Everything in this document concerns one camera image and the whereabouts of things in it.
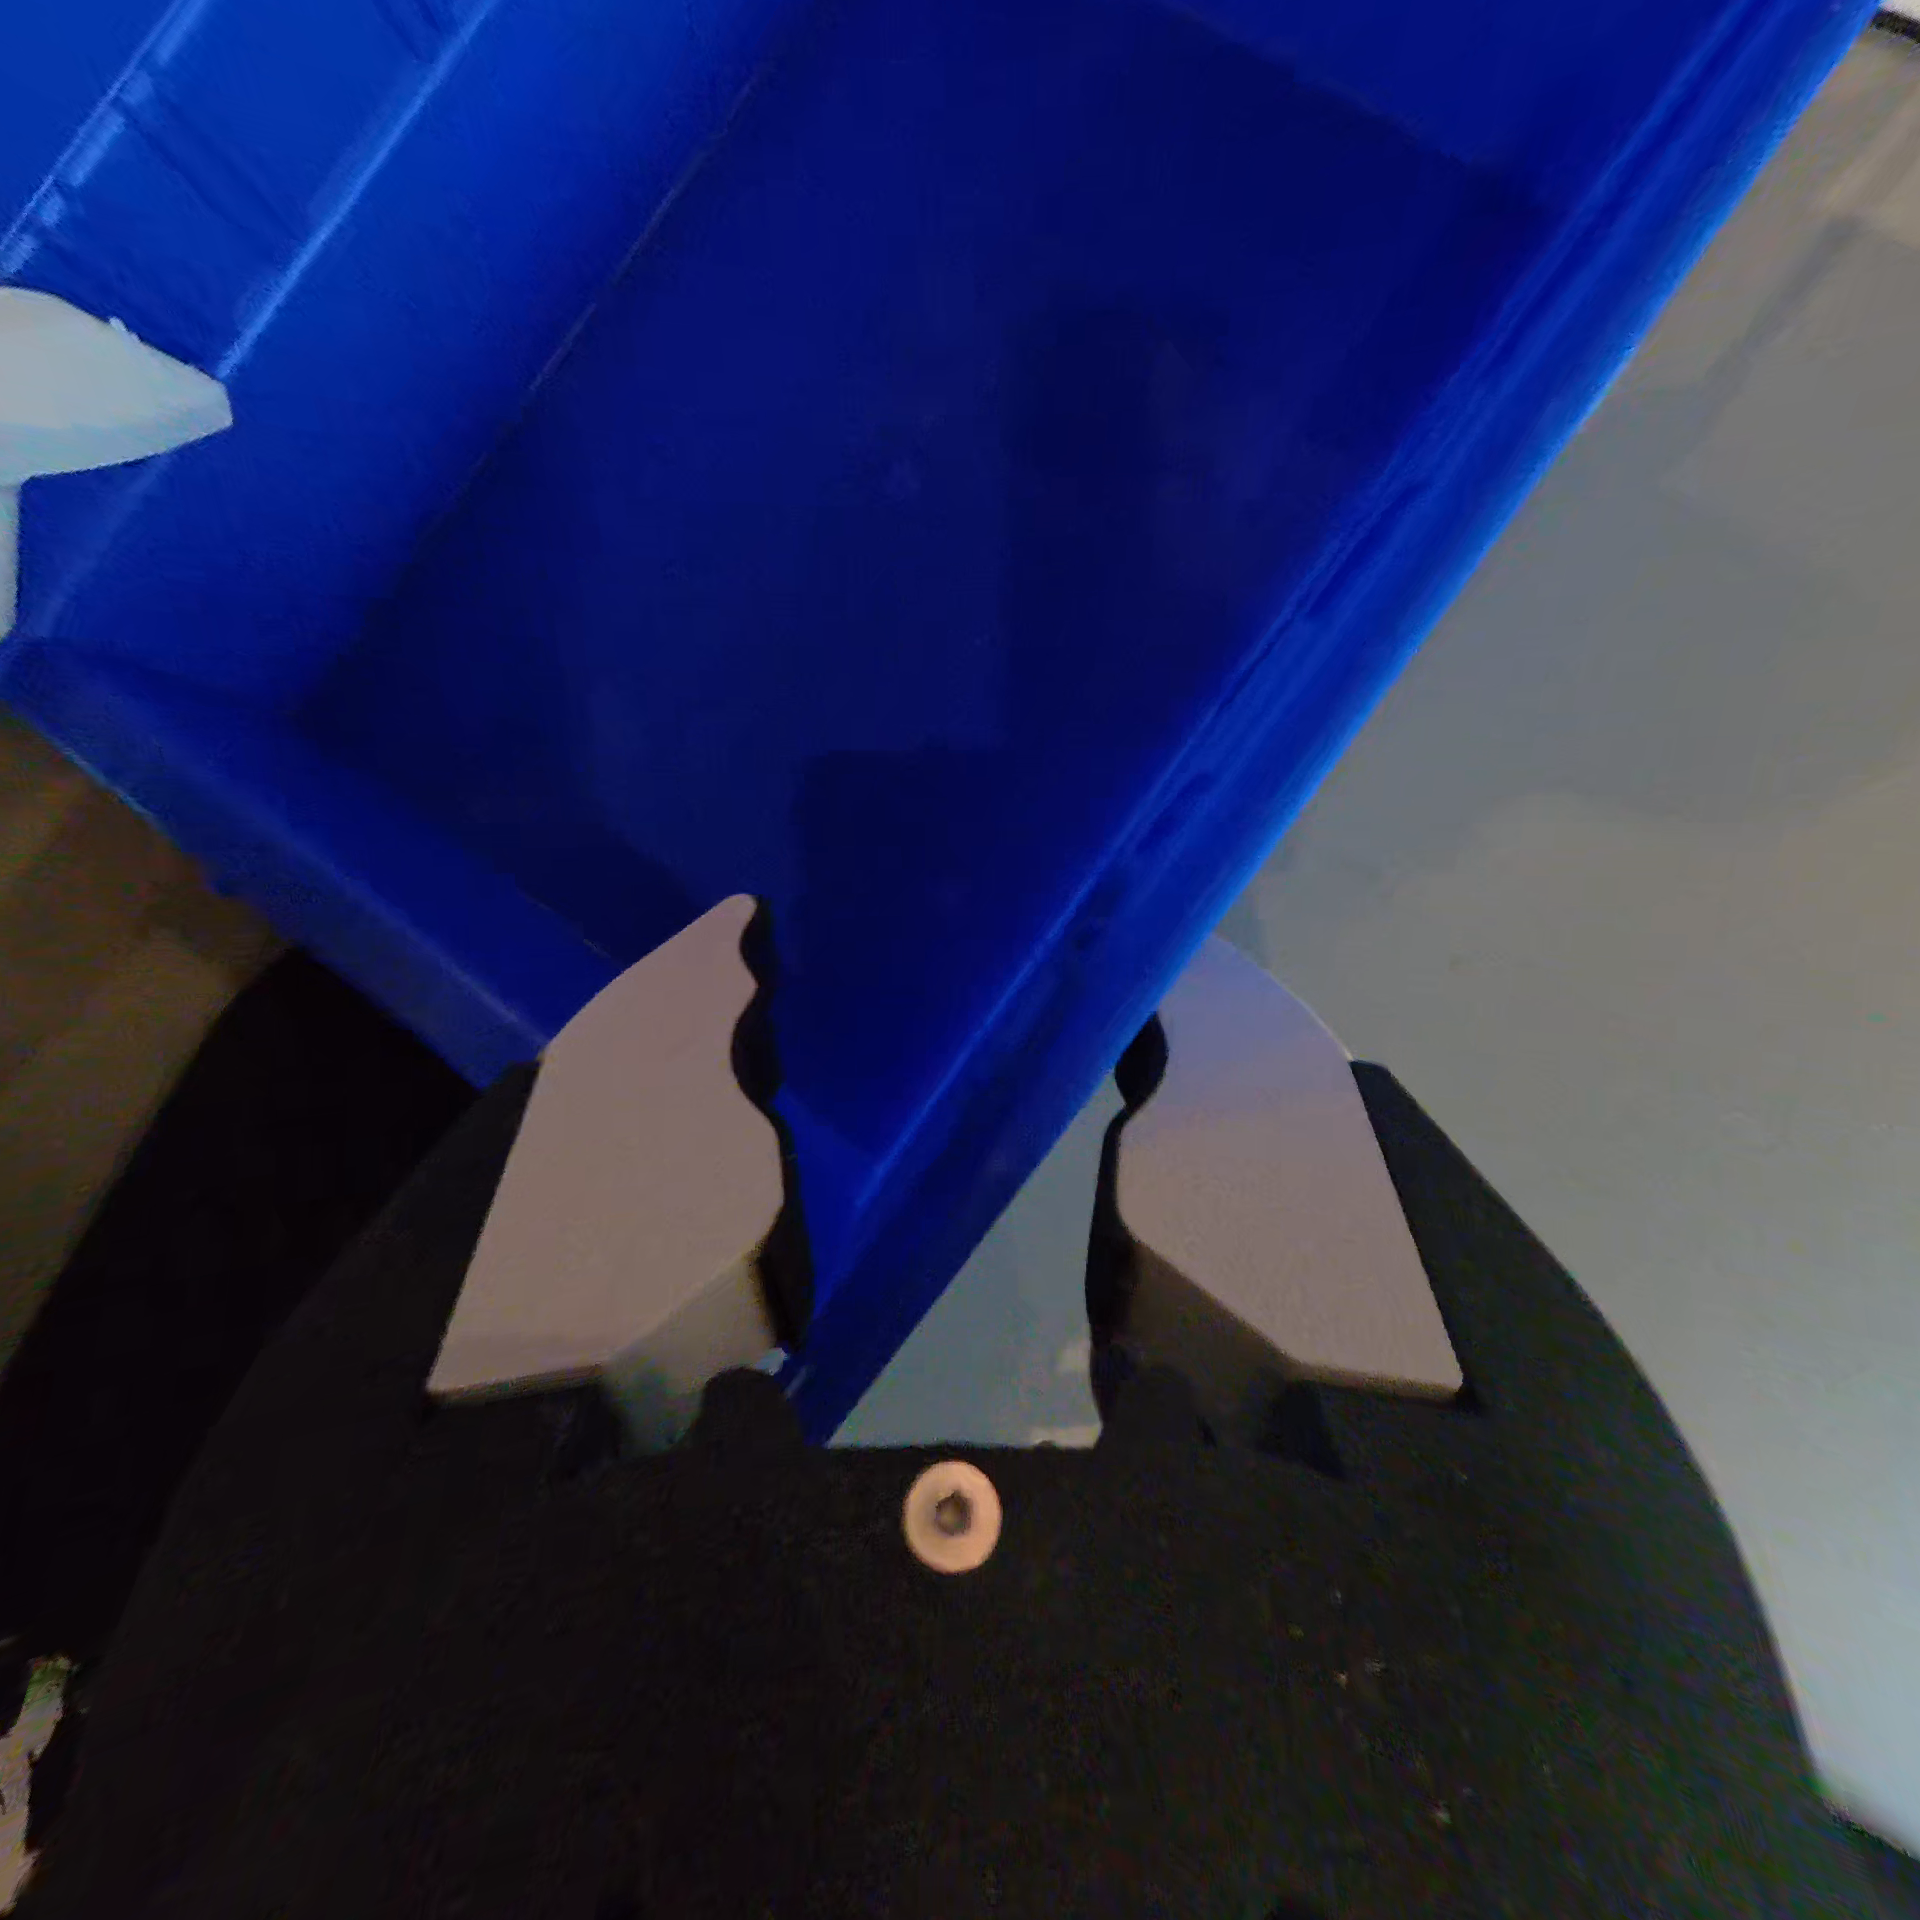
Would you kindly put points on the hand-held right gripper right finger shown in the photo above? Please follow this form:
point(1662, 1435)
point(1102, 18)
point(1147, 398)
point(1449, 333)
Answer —
point(1276, 1200)

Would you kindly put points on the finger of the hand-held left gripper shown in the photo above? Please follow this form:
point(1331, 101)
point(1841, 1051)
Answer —
point(90, 398)

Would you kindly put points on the black quilted armrest pad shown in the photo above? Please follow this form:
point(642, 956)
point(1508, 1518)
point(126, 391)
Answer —
point(226, 1200)

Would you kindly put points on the blue plastic bin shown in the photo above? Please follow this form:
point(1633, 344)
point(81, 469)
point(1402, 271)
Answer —
point(901, 525)

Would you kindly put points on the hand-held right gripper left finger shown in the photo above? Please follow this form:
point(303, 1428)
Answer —
point(617, 1200)

